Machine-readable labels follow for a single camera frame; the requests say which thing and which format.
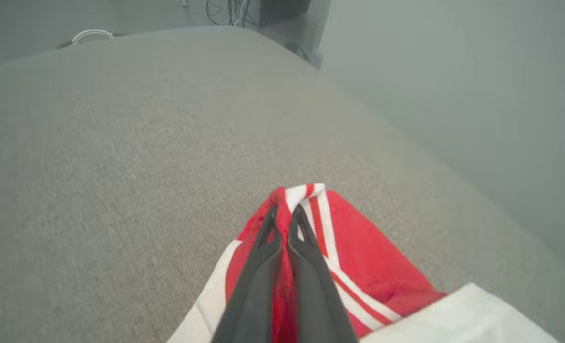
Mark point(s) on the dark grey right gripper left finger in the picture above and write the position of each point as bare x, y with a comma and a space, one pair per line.
253, 295

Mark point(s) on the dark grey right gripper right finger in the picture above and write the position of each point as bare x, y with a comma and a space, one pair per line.
315, 295

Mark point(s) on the red jersey with white sleeves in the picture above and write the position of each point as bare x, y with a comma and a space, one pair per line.
373, 257

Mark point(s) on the wide white partition panel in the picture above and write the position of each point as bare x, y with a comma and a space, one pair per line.
454, 71

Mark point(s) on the dark grey box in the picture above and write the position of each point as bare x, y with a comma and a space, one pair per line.
282, 9

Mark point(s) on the grey partition post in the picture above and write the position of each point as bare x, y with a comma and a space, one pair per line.
316, 57

